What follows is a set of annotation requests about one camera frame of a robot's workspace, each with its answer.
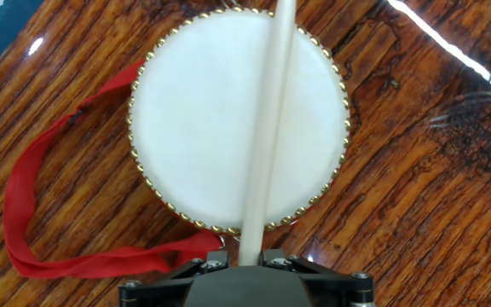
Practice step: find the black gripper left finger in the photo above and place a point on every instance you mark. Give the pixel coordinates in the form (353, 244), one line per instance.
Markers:
(156, 287)

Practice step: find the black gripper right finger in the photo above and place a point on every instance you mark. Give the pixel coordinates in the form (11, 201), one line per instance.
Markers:
(339, 287)

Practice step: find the cream wooden drumstick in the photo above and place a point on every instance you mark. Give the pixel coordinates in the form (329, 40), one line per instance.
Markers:
(271, 119)

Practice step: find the red drum with white head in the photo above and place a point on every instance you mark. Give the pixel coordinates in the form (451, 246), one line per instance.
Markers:
(194, 119)

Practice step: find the glossy wood grain mat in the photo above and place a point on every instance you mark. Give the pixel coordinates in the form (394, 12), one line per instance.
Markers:
(420, 213)

